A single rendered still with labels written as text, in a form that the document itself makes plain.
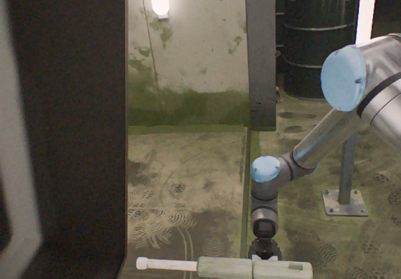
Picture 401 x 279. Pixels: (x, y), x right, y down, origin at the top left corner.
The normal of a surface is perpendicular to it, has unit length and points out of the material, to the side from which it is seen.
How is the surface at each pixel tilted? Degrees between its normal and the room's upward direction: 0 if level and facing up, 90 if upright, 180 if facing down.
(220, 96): 90
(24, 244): 12
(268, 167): 8
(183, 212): 0
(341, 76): 87
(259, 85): 90
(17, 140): 90
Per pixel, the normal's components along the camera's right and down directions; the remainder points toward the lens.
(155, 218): -0.11, -0.87
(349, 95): -0.94, 0.20
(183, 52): -0.14, 0.50
